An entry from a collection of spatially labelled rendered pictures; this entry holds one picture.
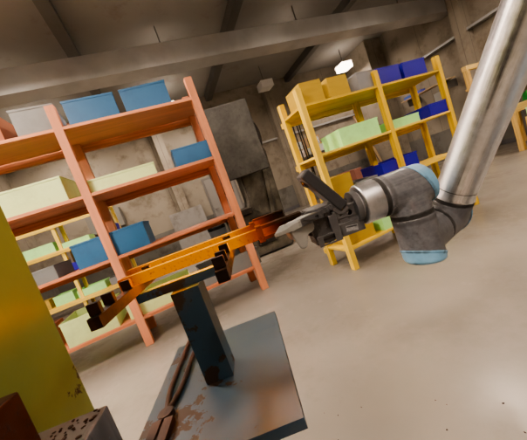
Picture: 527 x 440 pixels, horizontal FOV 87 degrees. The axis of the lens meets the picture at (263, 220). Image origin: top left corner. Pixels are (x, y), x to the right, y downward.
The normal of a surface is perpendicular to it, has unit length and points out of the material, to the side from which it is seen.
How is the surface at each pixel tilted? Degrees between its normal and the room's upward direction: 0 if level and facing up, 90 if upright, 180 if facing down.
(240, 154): 90
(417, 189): 89
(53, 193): 90
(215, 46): 90
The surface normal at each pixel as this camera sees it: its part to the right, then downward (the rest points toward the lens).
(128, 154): 0.31, -0.01
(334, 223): 0.08, 0.07
